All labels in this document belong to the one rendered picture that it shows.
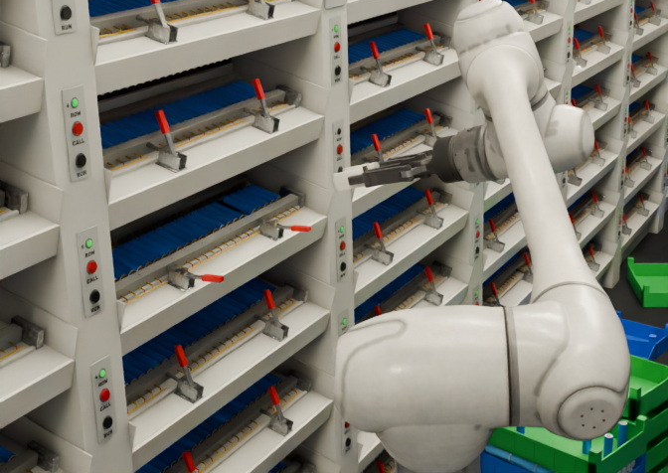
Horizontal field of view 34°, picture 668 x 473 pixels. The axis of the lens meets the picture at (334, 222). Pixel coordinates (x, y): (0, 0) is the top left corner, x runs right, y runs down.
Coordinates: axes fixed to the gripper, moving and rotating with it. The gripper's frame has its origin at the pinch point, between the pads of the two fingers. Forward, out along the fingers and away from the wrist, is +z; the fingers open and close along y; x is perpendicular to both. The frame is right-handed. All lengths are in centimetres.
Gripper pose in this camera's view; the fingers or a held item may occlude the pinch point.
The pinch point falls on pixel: (356, 176)
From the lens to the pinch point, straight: 187.3
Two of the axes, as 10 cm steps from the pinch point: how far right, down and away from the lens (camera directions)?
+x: 2.6, 9.5, 1.7
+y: -4.9, 2.9, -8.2
